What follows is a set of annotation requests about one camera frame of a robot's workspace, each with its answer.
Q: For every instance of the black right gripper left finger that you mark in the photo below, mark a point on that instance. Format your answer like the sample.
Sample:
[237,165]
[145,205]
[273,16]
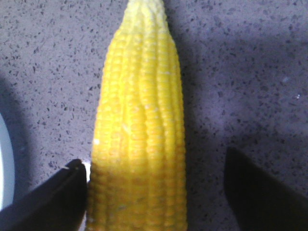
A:
[57,205]

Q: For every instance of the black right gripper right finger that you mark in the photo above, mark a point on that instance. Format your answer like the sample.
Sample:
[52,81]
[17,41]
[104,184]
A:
[259,201]

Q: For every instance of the light blue round plate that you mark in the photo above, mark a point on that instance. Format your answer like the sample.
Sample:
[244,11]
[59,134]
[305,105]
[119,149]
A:
[7,170]

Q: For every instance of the yellow corn cob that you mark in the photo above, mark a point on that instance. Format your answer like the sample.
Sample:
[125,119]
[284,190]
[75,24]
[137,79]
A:
[137,175]

